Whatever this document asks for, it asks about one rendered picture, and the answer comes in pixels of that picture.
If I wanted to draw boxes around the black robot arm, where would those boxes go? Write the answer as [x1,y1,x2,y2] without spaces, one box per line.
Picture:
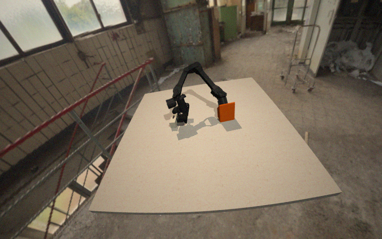
[166,62,228,114]

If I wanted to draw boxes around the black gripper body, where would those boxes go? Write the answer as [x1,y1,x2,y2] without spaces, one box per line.
[178,103,189,121]

